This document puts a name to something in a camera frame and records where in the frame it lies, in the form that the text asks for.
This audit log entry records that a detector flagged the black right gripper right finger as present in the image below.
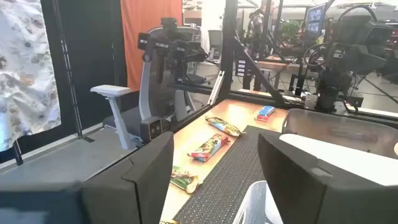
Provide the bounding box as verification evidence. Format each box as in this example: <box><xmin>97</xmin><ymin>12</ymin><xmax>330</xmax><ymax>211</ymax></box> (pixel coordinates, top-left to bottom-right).
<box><xmin>257</xmin><ymin>132</ymin><xmax>398</xmax><ymax>224</ymax></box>

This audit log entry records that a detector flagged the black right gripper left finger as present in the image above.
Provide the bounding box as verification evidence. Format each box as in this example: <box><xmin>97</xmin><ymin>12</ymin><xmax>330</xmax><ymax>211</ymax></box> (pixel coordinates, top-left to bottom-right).
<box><xmin>81</xmin><ymin>130</ymin><xmax>175</xmax><ymax>224</ymax></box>

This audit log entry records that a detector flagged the purple Chewy granola bar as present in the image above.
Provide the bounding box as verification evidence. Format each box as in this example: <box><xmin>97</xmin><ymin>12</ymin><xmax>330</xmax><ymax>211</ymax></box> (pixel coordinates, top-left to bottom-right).
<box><xmin>169</xmin><ymin>166</ymin><xmax>200</xmax><ymax>194</ymax></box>

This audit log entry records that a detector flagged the blue granola bar red end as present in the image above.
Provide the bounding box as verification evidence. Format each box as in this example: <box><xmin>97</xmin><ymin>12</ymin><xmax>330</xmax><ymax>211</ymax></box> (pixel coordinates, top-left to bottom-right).
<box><xmin>254</xmin><ymin>105</ymin><xmax>277</xmax><ymax>122</ymax></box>

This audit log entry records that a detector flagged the clear plastic bin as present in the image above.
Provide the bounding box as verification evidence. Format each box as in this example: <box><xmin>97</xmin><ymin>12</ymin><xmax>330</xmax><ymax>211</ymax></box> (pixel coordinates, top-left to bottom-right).
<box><xmin>231</xmin><ymin>180</ymin><xmax>284</xmax><ymax>224</ymax></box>

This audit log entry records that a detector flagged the dark grey woven mat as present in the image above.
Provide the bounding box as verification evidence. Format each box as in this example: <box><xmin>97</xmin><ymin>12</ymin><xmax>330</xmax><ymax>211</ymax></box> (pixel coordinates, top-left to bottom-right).
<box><xmin>172</xmin><ymin>124</ymin><xmax>284</xmax><ymax>224</ymax></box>

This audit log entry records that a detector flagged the grey white office chair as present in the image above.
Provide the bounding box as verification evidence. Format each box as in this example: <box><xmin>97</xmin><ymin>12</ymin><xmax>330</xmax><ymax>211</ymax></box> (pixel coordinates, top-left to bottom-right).
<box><xmin>90</xmin><ymin>25</ymin><xmax>201</xmax><ymax>151</ymax></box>

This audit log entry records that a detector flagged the wooden desk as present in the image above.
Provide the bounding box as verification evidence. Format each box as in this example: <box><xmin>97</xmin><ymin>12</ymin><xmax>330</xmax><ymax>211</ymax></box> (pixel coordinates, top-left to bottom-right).
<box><xmin>257</xmin><ymin>55</ymin><xmax>299</xmax><ymax>74</ymax></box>

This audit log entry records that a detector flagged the black jointed robot device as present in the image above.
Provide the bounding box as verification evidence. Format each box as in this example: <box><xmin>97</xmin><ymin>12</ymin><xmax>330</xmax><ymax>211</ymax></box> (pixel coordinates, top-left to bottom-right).
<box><xmin>136</xmin><ymin>17</ymin><xmax>209</xmax><ymax>85</ymax></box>

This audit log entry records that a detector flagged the black metal stand pole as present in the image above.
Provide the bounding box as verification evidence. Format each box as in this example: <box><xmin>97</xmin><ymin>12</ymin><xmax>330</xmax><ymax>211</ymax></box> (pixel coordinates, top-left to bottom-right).
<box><xmin>52</xmin><ymin>0</ymin><xmax>95</xmax><ymax>143</ymax></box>

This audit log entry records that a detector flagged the black curtain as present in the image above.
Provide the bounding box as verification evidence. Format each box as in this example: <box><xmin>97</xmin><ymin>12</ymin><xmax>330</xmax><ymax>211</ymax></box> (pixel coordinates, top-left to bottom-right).
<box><xmin>40</xmin><ymin>0</ymin><xmax>128</xmax><ymax>138</ymax></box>

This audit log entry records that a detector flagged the white patterned cloth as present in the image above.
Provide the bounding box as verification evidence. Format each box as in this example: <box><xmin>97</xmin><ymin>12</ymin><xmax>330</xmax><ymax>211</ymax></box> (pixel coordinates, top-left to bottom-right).
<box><xmin>0</xmin><ymin>0</ymin><xmax>62</xmax><ymax>153</ymax></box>

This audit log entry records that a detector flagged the orange curtain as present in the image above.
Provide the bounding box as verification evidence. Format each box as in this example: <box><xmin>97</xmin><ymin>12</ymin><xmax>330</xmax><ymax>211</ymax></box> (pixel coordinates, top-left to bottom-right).
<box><xmin>120</xmin><ymin>0</ymin><xmax>183</xmax><ymax>91</ymax></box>

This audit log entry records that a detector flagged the green potted plant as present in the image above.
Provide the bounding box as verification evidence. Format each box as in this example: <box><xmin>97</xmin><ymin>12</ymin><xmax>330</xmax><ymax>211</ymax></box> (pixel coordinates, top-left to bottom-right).
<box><xmin>279</xmin><ymin>20</ymin><xmax>301</xmax><ymax>43</ymax></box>

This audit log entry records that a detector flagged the person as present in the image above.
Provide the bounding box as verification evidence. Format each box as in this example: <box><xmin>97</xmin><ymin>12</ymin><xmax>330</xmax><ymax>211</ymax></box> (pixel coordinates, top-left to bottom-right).
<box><xmin>247</xmin><ymin>8</ymin><xmax>265</xmax><ymax>58</ymax></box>

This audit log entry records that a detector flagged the black computer monitor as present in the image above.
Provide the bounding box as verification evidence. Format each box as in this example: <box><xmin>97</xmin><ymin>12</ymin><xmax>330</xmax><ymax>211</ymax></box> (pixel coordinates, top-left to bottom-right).
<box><xmin>306</xmin><ymin>2</ymin><xmax>327</xmax><ymax>35</ymax></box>

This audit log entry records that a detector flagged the black stereo camera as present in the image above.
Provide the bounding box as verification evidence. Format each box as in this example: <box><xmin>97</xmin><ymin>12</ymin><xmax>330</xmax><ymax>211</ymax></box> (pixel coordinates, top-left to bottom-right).
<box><xmin>139</xmin><ymin>115</ymin><xmax>171</xmax><ymax>144</ymax></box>

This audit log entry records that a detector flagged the silver metal bracket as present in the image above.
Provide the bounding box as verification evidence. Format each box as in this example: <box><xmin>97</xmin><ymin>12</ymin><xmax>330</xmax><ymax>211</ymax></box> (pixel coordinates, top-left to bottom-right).
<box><xmin>207</xmin><ymin>70</ymin><xmax>225</xmax><ymax>106</ymax></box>

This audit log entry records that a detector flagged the black aluminium table frame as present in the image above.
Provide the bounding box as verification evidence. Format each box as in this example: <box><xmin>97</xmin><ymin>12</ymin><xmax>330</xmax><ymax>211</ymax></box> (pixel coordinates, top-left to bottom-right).
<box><xmin>167</xmin><ymin>0</ymin><xmax>398</xmax><ymax>131</ymax></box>

